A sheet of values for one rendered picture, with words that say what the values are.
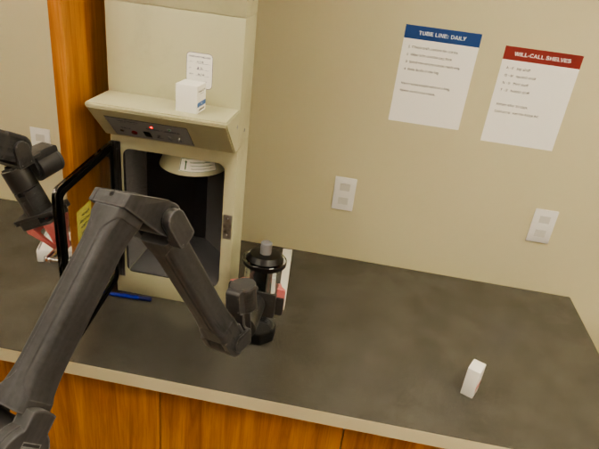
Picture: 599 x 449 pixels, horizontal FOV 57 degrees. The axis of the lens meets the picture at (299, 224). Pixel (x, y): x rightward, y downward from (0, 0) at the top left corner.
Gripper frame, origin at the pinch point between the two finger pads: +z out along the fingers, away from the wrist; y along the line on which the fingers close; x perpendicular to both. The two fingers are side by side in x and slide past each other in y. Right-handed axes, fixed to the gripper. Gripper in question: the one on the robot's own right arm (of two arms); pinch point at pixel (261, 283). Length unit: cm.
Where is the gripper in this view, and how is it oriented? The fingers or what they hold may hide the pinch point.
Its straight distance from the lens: 139.8
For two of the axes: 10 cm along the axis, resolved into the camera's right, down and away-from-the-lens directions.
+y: -9.8, -1.8, 0.8
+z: 1.5, -4.0, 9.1
